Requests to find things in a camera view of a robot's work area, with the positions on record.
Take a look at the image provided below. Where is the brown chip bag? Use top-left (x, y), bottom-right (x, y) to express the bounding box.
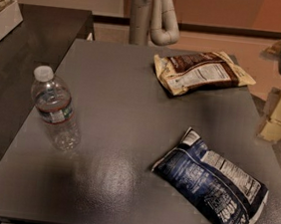
top-left (153, 52), bottom-right (256, 96)

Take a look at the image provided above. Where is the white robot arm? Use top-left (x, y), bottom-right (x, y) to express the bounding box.
top-left (129, 0), bottom-right (179, 47)

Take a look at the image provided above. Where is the blue chip bag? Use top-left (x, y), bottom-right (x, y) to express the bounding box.
top-left (152, 128), bottom-right (268, 224)

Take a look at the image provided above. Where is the clear plastic water bottle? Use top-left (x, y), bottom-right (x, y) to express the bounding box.
top-left (31, 66), bottom-right (81, 151)

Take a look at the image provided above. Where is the dark side table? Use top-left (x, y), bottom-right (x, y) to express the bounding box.
top-left (0, 4), bottom-right (94, 160)

